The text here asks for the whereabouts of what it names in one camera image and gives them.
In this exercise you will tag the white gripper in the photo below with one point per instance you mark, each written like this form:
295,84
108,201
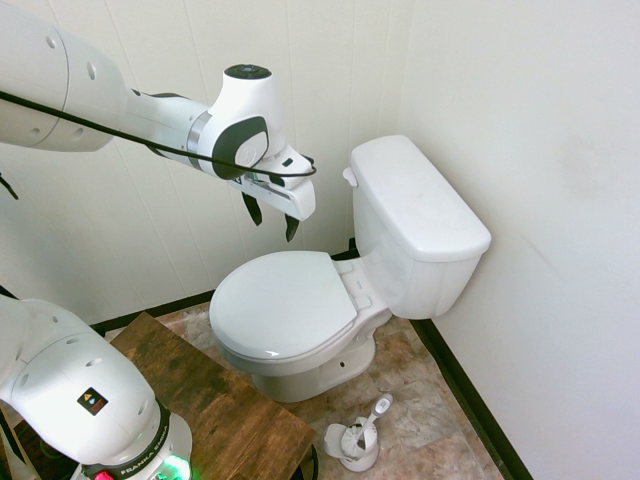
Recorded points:
292,189

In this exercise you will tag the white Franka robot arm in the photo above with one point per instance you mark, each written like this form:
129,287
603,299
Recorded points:
75,105

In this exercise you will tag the white toilet seat lid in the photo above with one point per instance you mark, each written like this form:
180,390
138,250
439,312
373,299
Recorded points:
282,302

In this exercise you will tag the white flush lever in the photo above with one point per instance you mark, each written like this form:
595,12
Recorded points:
349,176

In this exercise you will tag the white toilet tank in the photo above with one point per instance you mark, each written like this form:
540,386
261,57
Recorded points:
400,265

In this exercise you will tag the white toilet tank lid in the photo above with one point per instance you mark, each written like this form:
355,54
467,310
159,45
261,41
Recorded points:
417,195

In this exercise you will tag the white toilet bowl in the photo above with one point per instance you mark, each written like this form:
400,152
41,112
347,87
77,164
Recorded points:
320,360

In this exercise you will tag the white toilet brush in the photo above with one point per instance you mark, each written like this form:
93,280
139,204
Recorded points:
367,425

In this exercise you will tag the white toilet brush holder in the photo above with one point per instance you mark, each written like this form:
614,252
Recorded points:
350,447

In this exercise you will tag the brown wooden table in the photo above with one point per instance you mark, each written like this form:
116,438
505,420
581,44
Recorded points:
200,400

